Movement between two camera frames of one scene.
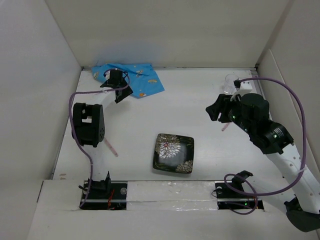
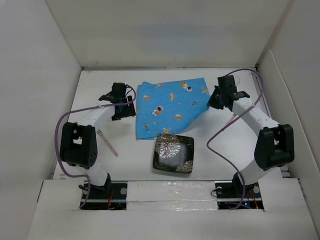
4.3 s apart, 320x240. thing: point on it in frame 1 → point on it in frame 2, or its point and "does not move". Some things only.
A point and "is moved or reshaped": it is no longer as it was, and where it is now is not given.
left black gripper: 126,92 → 128,113
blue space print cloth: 143,80 → 169,107
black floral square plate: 174,152 does not move
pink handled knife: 226,125 is moved or reshaped
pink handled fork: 111,147 does not move
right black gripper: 224,103 → 211,102
